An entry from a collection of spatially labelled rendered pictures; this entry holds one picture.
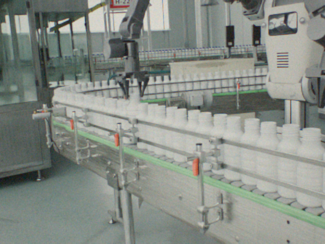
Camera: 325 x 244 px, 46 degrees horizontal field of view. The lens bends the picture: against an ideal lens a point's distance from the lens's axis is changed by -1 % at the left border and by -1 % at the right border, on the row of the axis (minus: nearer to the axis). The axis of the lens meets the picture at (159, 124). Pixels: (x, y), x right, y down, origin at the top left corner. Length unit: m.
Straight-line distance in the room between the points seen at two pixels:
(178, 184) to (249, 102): 2.08
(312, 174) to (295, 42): 0.82
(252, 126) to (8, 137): 3.65
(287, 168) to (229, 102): 2.25
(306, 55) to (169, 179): 0.73
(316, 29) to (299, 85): 0.58
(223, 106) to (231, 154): 2.11
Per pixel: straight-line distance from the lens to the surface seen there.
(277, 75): 1.67
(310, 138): 0.86
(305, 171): 0.87
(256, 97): 3.24
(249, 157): 0.99
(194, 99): 2.85
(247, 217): 1.00
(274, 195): 0.96
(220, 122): 1.07
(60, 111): 2.14
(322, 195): 0.86
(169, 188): 1.26
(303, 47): 1.59
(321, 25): 1.06
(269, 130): 0.94
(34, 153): 4.51
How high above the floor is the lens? 1.34
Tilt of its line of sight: 10 degrees down
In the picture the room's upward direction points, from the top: 4 degrees counter-clockwise
